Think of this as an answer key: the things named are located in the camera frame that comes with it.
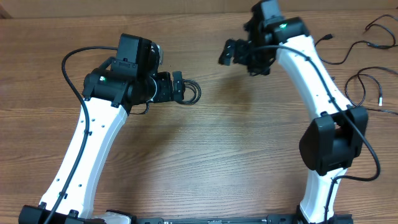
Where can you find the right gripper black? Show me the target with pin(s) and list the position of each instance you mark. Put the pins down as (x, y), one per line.
(239, 49)

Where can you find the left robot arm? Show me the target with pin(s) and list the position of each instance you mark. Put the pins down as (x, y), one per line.
(129, 78)

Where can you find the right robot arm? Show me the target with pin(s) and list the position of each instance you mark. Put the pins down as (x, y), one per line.
(336, 133)

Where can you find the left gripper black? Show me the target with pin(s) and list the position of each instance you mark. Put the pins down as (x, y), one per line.
(166, 93)

